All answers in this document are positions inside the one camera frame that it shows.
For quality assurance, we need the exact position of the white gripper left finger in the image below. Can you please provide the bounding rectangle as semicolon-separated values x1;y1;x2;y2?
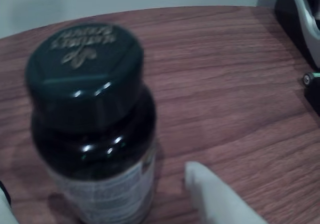
0;181;19;224

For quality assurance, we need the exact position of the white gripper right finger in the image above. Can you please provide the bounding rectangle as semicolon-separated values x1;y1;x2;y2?
184;161;270;224

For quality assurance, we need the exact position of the green-capped dark pill bottle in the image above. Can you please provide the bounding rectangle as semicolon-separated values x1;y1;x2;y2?
24;21;160;224

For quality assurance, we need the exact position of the black block with screw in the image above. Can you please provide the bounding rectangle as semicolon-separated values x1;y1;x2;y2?
300;71;320;118

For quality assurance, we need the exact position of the black and grey device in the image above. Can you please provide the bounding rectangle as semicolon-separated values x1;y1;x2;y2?
273;0;320;69

